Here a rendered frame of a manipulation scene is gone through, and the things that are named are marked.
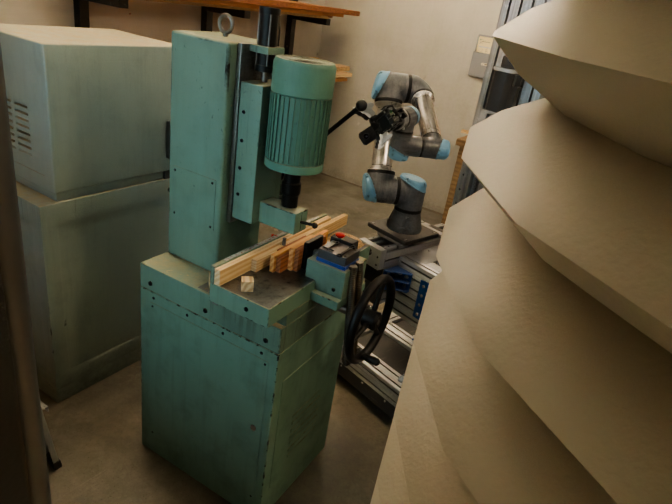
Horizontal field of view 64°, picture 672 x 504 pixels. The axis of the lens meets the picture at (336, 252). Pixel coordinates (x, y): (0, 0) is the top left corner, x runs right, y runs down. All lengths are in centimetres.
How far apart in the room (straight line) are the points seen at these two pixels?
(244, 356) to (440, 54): 377
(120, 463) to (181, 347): 59
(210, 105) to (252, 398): 90
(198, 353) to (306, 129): 81
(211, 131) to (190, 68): 19
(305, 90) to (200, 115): 36
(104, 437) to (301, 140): 145
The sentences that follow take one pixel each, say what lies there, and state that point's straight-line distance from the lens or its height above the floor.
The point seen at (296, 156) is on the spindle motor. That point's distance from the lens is 155.
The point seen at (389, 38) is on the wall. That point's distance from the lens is 522.
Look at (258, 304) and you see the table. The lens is 148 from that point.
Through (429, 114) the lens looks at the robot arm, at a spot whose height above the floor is 132.
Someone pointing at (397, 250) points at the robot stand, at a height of 76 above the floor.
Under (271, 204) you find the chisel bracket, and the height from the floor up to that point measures 107.
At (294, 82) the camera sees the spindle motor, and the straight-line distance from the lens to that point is 151.
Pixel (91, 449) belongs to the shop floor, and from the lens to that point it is 238.
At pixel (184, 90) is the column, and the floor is 136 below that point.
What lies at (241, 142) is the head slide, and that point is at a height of 125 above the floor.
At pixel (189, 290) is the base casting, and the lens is 176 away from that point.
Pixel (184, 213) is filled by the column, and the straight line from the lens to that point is 183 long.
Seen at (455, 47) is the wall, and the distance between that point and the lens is 495.
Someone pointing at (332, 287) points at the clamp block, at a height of 90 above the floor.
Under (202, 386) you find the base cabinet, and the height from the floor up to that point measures 45.
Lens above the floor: 167
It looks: 25 degrees down
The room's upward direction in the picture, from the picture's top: 9 degrees clockwise
